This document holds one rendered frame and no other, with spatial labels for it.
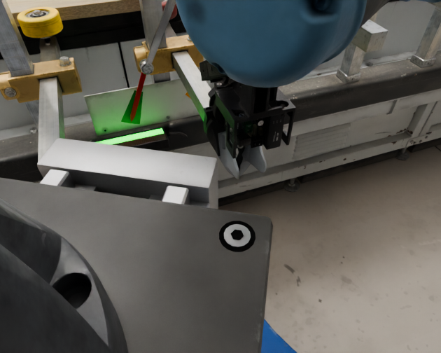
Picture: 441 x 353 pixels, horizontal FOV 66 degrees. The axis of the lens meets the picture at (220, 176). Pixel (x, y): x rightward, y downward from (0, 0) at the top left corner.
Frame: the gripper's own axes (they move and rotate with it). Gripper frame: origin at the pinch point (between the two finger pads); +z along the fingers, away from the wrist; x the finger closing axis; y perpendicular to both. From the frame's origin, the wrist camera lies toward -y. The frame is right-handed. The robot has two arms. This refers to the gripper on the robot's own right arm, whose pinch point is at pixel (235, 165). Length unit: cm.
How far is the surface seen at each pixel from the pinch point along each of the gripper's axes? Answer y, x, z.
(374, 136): -57, 93, 64
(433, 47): -32, 71, 7
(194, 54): -31.1, 3.4, -2.3
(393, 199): -34, 94, 83
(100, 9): -52, -12, -6
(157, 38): -27.8, -4.3, -8.1
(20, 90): -31.1, -30.1, -0.7
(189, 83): -18.9, -1.3, -3.2
